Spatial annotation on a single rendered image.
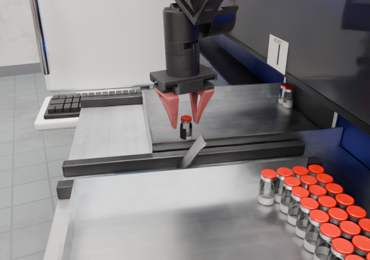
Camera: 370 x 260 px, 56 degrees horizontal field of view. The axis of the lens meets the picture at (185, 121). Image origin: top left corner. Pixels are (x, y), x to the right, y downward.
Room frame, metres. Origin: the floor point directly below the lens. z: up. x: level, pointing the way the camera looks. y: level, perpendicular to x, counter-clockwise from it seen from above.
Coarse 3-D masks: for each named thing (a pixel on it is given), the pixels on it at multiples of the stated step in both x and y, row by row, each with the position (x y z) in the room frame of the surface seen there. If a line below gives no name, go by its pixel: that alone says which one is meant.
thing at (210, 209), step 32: (288, 160) 0.45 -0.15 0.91; (96, 192) 0.40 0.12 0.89; (128, 192) 0.41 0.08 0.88; (160, 192) 0.41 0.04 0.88; (192, 192) 0.41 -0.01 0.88; (224, 192) 0.41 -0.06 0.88; (256, 192) 0.41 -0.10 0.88; (64, 224) 0.31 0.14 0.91; (96, 224) 0.34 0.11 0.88; (128, 224) 0.34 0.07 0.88; (160, 224) 0.34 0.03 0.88; (192, 224) 0.34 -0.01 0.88; (224, 224) 0.34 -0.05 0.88; (256, 224) 0.34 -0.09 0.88; (288, 224) 0.34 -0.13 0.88; (64, 256) 0.27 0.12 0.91; (96, 256) 0.29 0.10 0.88; (128, 256) 0.29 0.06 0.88; (160, 256) 0.29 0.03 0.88; (192, 256) 0.29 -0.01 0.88; (224, 256) 0.29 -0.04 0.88; (256, 256) 0.29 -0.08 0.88; (288, 256) 0.29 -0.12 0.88
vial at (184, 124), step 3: (183, 123) 0.56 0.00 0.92; (186, 123) 0.56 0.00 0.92; (189, 123) 0.57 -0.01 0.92; (180, 126) 0.57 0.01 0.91; (183, 126) 0.56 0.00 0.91; (186, 126) 0.56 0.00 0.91; (189, 126) 0.56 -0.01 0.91; (186, 129) 0.56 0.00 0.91; (189, 129) 0.56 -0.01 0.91; (186, 132) 0.56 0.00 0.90; (189, 132) 0.56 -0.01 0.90; (186, 135) 0.56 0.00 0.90; (189, 135) 0.56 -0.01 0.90; (180, 138) 0.57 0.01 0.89; (186, 138) 0.56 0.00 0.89; (189, 138) 0.56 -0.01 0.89
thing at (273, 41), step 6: (270, 36) 0.71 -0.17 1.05; (270, 42) 0.70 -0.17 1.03; (276, 42) 0.67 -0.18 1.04; (282, 42) 0.65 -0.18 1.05; (270, 48) 0.70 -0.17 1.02; (276, 48) 0.67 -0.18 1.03; (282, 48) 0.65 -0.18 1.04; (270, 54) 0.70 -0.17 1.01; (276, 54) 0.67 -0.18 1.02; (282, 54) 0.64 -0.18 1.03; (270, 60) 0.69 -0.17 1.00; (276, 60) 0.67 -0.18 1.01; (282, 60) 0.64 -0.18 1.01; (276, 66) 0.66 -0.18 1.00; (282, 66) 0.64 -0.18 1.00; (282, 72) 0.63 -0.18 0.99
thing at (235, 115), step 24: (144, 96) 0.71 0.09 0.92; (216, 96) 0.78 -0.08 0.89; (240, 96) 0.79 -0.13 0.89; (264, 96) 0.80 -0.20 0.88; (168, 120) 0.66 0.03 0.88; (192, 120) 0.66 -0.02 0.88; (216, 120) 0.66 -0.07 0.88; (240, 120) 0.66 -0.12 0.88; (264, 120) 0.66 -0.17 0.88; (288, 120) 0.66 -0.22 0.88; (168, 144) 0.50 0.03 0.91; (192, 144) 0.51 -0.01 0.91; (216, 144) 0.51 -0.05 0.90; (240, 144) 0.52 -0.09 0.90; (312, 144) 0.55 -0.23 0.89; (336, 144) 0.55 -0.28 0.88
